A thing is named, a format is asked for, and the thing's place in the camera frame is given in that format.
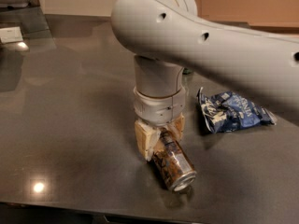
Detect orange soda can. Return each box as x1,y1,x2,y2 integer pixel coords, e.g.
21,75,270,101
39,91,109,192
152,129,196,192

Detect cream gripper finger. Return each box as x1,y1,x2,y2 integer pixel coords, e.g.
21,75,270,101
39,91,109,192
166,114,185,141
135,119,161,161

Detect green soda can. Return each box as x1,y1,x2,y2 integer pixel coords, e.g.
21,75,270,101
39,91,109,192
183,68,193,75

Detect white card on counter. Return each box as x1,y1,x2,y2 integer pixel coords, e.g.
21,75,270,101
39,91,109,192
0,26,23,44

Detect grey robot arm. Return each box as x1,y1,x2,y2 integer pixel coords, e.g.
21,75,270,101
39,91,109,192
111,0,299,131

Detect blue crumpled chip bag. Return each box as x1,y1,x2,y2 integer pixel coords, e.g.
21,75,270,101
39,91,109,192
197,88,277,133

